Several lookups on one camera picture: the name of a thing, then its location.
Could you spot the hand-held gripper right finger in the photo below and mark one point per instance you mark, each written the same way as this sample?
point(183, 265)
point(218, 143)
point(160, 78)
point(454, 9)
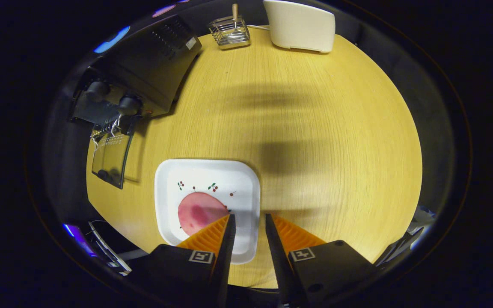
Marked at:
point(278, 256)

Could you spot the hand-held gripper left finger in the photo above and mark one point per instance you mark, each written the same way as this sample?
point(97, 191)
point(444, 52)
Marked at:
point(225, 256)

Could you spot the pink ham slice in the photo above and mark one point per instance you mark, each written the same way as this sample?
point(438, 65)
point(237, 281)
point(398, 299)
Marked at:
point(199, 209)

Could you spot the white square plate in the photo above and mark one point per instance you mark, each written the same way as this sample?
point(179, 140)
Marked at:
point(212, 173)

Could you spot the glass toaster oven door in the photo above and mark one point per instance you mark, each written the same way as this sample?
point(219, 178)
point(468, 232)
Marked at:
point(111, 158)

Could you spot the black toaster oven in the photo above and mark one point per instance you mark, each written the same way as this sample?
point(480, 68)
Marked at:
point(152, 64)

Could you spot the black oven knob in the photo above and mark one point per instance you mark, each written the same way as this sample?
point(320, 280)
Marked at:
point(129, 105)
point(97, 90)

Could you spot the dark device with white edge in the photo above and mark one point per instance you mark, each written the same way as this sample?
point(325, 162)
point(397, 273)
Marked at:
point(109, 252)

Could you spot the white plastic appliance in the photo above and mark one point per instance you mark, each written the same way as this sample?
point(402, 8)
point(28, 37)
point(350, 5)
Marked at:
point(300, 25)

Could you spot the dark metal frame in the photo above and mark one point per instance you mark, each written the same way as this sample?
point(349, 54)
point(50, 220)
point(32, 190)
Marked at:
point(400, 246)

